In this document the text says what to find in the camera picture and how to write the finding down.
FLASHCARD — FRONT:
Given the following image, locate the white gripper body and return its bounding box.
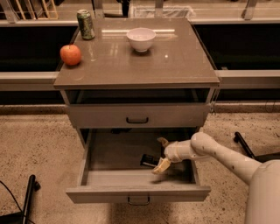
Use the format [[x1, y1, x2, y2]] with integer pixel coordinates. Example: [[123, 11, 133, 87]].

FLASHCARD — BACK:
[[164, 140, 193, 163]]

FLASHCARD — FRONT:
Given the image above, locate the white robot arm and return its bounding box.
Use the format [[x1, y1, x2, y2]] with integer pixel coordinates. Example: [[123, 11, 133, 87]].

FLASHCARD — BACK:
[[152, 132, 280, 224]]

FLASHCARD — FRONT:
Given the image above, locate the metal railing beam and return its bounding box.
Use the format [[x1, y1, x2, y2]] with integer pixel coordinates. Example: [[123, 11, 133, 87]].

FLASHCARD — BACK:
[[0, 70, 280, 91]]

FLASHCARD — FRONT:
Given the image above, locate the black cable on floor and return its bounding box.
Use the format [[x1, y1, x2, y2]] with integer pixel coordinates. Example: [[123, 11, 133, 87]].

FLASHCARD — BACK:
[[0, 179, 23, 214]]

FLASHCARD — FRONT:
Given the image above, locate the black drawer handle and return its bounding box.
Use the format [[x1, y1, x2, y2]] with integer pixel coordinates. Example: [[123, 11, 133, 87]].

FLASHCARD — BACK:
[[128, 196, 151, 206], [126, 117, 149, 124]]

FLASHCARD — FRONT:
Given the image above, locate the black base leg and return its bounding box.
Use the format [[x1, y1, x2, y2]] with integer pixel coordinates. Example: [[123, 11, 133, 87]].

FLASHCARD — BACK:
[[234, 132, 280, 163], [0, 174, 40, 224]]

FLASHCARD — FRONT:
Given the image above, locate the white bowl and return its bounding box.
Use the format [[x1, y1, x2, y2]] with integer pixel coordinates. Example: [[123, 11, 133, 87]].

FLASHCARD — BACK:
[[126, 27, 156, 53]]

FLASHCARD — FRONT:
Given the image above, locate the black upper drawer handle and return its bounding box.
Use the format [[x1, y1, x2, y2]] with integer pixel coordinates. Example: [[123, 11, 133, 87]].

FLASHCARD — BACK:
[[126, 117, 149, 124]]

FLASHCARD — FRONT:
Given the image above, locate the red apple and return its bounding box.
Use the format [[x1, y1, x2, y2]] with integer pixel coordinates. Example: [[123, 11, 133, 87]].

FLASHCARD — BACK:
[[59, 45, 81, 66]]

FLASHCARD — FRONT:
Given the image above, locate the grey drawer cabinet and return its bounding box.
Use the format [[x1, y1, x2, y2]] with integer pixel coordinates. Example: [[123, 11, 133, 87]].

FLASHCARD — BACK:
[[52, 17, 221, 205]]

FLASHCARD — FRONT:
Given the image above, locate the black right base leg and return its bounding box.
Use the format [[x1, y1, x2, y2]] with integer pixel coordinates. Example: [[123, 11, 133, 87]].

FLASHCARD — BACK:
[[234, 132, 280, 163]]

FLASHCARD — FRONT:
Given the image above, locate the black lower drawer handle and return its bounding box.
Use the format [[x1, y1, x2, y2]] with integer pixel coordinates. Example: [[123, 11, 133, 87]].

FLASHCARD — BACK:
[[128, 196, 151, 206]]

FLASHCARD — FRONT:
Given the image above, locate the closed grey upper drawer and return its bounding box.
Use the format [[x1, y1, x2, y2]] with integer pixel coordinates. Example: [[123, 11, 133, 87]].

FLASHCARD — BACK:
[[66, 103, 210, 129]]

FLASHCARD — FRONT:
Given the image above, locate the wooden rack in background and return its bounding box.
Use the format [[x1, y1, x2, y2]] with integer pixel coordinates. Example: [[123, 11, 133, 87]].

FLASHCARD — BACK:
[[7, 0, 59, 20]]

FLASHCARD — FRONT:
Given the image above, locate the dark rxbar chocolate bar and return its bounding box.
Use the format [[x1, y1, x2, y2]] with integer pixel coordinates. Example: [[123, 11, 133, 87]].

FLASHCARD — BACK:
[[140, 154, 159, 168]]

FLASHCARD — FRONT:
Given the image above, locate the open grey lower drawer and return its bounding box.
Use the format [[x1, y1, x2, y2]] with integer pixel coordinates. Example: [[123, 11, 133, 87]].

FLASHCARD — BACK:
[[66, 128, 211, 203]]

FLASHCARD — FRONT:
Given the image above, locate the green soda can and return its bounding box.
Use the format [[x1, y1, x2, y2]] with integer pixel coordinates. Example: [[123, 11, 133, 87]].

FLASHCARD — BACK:
[[77, 10, 95, 40]]

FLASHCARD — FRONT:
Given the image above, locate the black left base leg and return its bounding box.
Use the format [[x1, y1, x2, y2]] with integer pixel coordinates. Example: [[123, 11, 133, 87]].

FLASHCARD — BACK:
[[0, 174, 40, 224]]

